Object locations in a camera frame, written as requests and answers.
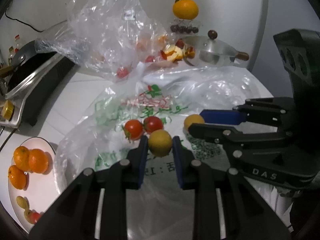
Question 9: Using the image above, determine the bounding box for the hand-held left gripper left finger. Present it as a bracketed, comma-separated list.
[30, 135, 150, 240]

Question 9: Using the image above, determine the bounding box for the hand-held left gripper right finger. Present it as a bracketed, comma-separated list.
[172, 135, 292, 240]

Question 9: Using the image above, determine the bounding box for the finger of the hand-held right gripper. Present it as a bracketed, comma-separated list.
[199, 97, 296, 128]
[188, 123, 293, 155]

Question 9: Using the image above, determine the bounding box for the printed plastic bag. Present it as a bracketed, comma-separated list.
[54, 66, 274, 240]

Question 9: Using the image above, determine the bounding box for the white plate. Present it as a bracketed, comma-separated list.
[7, 137, 65, 233]

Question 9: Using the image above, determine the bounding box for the orange mandarin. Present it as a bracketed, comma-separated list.
[28, 149, 49, 174]
[13, 146, 30, 170]
[8, 165, 28, 190]

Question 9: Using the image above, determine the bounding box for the fruit peel pile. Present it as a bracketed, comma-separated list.
[159, 43, 196, 62]

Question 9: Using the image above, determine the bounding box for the orange with leaf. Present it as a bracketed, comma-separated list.
[172, 0, 199, 20]

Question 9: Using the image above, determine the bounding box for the steel induction cooker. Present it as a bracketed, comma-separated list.
[0, 52, 76, 130]

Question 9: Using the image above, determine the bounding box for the clear plastic bag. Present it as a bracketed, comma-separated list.
[34, 0, 181, 84]

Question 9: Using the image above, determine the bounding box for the black wok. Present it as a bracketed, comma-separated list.
[6, 51, 63, 98]

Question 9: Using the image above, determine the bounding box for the dark bead string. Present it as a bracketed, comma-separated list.
[170, 24, 199, 34]

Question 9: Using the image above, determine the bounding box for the black power cable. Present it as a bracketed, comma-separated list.
[5, 12, 45, 33]

